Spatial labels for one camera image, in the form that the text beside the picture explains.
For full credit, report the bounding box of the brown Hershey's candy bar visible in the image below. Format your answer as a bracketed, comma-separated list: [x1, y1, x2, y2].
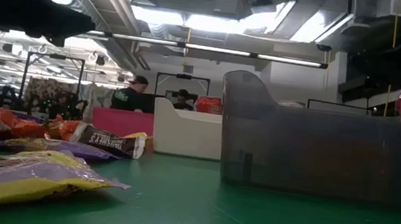
[68, 120, 149, 161]

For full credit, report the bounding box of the white ventilation box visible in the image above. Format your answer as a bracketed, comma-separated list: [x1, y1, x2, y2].
[352, 0, 401, 21]

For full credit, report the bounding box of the patterned cloth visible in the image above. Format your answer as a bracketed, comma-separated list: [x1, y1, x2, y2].
[23, 76, 77, 114]

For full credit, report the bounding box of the person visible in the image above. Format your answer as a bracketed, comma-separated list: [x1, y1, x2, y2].
[172, 88, 196, 111]
[110, 73, 150, 113]

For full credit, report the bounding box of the red plastic bin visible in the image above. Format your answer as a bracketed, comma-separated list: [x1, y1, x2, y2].
[90, 106, 156, 142]

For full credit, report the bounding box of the long ceiling light bar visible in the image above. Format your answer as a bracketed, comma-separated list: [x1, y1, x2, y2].
[75, 28, 330, 70]

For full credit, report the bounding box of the white plastic bin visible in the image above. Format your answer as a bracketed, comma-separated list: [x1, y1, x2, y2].
[149, 96, 227, 162]

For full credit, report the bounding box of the grey translucent plastic bin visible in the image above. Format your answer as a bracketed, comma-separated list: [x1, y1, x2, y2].
[211, 68, 401, 208]

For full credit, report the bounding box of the yellow hanging cable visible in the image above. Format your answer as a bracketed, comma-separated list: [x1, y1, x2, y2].
[382, 0, 401, 118]

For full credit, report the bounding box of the tall black station frame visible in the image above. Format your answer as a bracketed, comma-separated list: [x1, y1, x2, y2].
[17, 50, 86, 115]

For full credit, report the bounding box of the low black station frame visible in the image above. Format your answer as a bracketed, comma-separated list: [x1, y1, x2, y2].
[154, 71, 212, 101]

